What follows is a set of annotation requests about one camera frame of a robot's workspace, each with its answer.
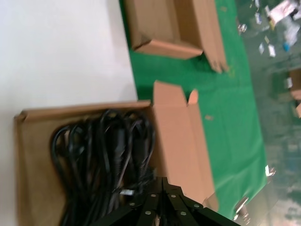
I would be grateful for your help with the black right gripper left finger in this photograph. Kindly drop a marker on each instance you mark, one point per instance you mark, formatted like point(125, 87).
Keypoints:
point(143, 212)

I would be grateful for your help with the empty open cardboard box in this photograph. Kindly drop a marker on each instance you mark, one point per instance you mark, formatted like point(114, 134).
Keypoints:
point(152, 23)

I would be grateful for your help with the brown cardboard box on floor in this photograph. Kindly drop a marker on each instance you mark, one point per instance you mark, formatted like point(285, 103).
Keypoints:
point(296, 94)

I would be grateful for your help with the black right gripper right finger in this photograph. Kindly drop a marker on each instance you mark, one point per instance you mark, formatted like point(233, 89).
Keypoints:
point(183, 212)

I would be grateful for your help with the silver metal table fitting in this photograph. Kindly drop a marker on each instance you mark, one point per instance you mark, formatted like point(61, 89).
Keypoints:
point(242, 208)
point(270, 170)
point(242, 28)

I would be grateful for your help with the green table mat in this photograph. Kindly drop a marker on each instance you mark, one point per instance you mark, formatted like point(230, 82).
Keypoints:
point(225, 94)

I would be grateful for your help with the white paper packet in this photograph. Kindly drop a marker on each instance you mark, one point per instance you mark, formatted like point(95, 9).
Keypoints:
point(281, 10)

